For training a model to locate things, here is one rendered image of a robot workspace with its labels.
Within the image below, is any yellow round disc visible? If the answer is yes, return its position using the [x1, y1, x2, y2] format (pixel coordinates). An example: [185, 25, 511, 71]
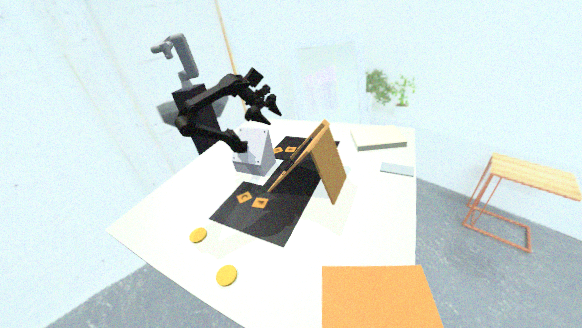
[189, 228, 207, 244]
[216, 265, 237, 287]

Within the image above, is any cream flat rectangular block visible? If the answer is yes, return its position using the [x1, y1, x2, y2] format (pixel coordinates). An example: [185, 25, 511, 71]
[350, 125, 408, 152]

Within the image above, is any tan tile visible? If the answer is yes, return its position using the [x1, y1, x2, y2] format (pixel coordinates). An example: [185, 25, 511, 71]
[252, 198, 268, 209]

